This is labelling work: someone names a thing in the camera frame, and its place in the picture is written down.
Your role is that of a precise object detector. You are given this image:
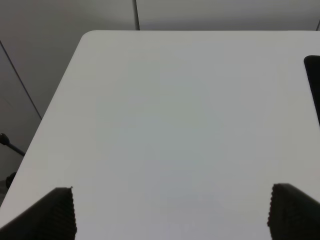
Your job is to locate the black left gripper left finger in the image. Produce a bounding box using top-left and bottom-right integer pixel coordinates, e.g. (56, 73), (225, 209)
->
(0, 187), (77, 240)

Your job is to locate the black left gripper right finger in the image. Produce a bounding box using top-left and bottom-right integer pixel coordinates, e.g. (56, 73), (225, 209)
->
(267, 183), (320, 240)

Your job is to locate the black rectangular mouse pad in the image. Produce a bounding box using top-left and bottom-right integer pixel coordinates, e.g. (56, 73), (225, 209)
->
(303, 55), (320, 123)

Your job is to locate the black table leg strut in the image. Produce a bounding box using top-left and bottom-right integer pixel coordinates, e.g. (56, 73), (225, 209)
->
(0, 133), (26, 157)

